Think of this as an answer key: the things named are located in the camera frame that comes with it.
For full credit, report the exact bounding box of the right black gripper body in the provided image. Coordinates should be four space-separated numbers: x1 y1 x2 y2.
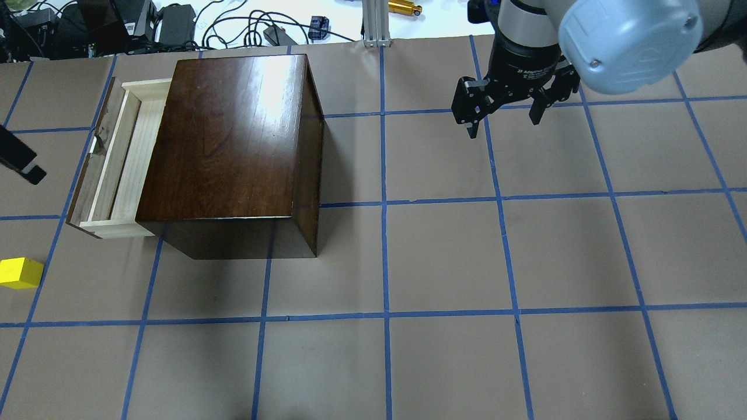
486 35 562 109

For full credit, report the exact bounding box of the light wood drawer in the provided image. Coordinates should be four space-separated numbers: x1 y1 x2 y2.
65 79 172 239

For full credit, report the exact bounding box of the yellow cube block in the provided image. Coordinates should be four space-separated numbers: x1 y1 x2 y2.
1 257 44 290

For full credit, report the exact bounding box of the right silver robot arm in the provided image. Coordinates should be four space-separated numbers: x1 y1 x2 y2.
451 1 746 138

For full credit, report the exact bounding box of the dark wooden drawer cabinet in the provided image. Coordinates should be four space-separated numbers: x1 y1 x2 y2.
134 54 326 260

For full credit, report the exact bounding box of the gold metal cylinder tool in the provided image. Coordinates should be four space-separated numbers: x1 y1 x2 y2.
388 0 423 16

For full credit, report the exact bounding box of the small blue device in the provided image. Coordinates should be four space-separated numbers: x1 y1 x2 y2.
307 15 329 41

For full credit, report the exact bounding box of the black power adapter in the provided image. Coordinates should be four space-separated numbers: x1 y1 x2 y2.
158 3 197 45

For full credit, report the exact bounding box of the aluminium frame post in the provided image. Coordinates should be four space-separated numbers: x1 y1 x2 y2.
362 0 392 48

